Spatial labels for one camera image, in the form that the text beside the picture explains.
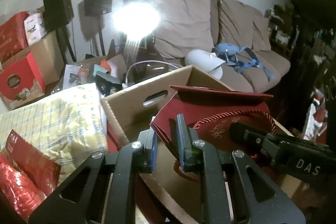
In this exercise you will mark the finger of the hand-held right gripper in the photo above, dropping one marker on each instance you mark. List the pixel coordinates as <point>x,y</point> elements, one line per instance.
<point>244,130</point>

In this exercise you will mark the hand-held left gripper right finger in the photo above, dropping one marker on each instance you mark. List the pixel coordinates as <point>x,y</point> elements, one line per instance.
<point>182,140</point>

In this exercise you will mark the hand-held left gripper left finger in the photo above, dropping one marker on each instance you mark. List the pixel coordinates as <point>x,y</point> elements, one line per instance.
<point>153,150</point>

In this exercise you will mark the red packet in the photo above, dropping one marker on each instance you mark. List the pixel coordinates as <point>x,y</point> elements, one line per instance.
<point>31,161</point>

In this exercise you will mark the brown sofa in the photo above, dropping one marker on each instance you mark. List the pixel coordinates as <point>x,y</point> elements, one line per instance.
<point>236,77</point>

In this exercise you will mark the white dome massager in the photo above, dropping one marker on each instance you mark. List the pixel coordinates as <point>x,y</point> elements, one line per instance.
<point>202,62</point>

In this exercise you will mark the cluttered low cardboard box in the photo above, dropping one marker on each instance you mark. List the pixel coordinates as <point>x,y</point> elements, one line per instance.
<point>99,74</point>

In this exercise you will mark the small brown sofa cushion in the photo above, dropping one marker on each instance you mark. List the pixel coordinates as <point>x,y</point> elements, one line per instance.
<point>261,32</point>

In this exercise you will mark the dark cluttered shelf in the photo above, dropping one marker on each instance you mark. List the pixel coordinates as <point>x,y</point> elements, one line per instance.
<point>302,43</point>

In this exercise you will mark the yellow plaid tablecloth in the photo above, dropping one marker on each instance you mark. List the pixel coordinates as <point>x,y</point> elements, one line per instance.
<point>52,119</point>

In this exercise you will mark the medium brown sofa cushion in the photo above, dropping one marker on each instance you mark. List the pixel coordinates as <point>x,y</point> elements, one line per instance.
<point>236,24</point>

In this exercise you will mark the large brown sofa cushion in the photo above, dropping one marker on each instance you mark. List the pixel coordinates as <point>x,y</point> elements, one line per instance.
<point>183,22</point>

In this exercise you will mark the bright work lamp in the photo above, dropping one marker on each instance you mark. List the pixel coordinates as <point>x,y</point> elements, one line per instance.
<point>136,19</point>

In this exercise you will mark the closed brown cardboard box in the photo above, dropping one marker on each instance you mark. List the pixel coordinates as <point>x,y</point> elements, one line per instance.
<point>50,61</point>

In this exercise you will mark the red chocolate gift box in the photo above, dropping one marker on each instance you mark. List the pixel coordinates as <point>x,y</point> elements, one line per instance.
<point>21,82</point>

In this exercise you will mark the white pictured carton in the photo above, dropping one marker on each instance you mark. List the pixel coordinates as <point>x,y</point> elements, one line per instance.
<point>34,28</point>

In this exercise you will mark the red gold-printed gift bag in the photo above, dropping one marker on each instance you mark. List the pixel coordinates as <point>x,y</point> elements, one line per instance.
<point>13,35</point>

